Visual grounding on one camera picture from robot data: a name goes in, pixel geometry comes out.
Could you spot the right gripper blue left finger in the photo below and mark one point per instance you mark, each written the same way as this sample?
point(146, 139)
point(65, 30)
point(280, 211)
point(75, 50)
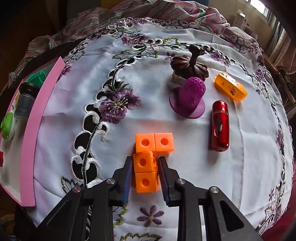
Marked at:
point(126, 180)

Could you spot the red puzzle piece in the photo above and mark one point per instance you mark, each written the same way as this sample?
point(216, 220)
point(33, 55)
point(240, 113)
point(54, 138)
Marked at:
point(1, 159)

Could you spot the pink white shallow box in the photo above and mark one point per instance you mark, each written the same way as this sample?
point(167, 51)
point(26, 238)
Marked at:
point(19, 151)

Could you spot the dark brown pumpkin ornament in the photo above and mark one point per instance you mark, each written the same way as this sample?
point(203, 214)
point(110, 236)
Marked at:
point(186, 67)

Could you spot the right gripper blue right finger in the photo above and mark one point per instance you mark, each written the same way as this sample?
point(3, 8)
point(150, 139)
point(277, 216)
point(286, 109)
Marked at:
point(165, 179)

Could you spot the magenta perforated cone toy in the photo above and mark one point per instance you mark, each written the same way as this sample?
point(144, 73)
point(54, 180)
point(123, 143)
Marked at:
point(187, 100)

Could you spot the white floral embroidered tablecloth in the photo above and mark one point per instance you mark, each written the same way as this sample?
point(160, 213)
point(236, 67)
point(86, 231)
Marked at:
point(117, 84)

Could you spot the black grey jar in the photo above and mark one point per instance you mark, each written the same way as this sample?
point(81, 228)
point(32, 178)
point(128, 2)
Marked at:
point(28, 94)

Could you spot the white carton box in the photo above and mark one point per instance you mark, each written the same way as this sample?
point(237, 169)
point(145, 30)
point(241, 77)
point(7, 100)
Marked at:
point(240, 20)

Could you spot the green plastic spool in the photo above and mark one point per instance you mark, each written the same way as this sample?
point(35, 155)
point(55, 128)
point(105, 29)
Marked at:
point(37, 78)

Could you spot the pink curtain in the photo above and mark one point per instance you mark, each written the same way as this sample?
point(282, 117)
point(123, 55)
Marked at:
point(281, 50)

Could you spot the pink striped bed sheet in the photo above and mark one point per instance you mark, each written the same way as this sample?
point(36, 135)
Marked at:
point(171, 14)

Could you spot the orange plastic case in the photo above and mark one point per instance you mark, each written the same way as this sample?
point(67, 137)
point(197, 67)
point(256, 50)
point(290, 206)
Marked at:
point(230, 86)

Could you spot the red metallic cylinder case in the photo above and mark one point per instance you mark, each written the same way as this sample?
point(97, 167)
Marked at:
point(220, 132)

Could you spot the green toy camera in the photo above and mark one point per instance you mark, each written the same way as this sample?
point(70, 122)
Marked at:
point(8, 125)

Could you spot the orange linked cubes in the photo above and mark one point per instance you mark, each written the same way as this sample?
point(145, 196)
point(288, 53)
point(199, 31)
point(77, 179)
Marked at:
point(148, 146)

